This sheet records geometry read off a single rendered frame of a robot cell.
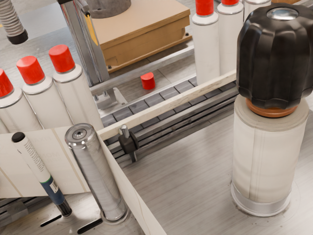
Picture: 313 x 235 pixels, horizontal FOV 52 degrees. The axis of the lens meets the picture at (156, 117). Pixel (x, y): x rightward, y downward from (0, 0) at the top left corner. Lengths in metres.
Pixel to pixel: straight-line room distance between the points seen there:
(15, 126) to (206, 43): 0.38
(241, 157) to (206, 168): 0.14
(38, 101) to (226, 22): 0.38
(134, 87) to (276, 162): 0.51
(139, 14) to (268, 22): 0.68
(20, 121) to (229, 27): 0.42
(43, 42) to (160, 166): 0.74
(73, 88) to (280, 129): 0.34
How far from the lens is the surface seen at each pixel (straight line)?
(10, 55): 1.19
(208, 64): 0.67
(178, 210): 0.52
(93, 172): 0.43
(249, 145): 0.40
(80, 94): 0.57
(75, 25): 0.68
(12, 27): 0.62
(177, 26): 0.96
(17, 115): 0.57
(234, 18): 0.66
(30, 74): 0.54
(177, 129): 0.68
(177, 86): 0.73
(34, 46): 1.18
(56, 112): 0.58
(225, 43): 0.69
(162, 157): 0.59
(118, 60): 0.91
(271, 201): 0.49
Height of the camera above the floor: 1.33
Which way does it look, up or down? 43 degrees down
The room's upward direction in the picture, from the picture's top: 12 degrees counter-clockwise
